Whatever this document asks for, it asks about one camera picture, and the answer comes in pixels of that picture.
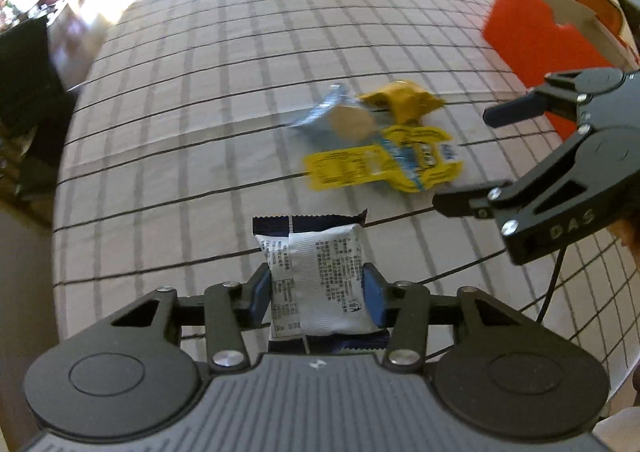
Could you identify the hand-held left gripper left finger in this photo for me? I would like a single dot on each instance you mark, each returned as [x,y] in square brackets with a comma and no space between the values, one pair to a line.
[260,299]

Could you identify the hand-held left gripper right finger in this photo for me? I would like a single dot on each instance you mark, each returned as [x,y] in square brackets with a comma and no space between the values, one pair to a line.
[375,299]

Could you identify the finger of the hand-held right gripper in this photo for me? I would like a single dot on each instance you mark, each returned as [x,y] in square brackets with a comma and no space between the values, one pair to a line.
[515,110]
[462,204]

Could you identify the silver dark-edged snack packet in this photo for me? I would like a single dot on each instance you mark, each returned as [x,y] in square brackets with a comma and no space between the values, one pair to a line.
[320,272]

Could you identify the orange-red cardboard box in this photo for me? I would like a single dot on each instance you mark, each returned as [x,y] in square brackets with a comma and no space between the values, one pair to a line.
[540,31]

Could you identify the yellow cartoon snack packet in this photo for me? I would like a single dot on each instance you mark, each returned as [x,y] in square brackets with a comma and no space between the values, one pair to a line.
[380,161]

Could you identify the plain yellow snack wrapper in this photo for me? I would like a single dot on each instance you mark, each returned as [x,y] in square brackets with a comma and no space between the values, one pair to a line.
[405,101]

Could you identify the blue cookie snack packet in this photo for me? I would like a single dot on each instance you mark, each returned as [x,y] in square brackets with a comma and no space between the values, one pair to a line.
[330,114]

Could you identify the white grid tablecloth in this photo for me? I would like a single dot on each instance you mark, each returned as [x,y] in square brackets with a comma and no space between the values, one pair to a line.
[200,81]

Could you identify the black cabinet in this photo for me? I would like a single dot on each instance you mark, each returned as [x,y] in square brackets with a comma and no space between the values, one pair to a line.
[25,96]

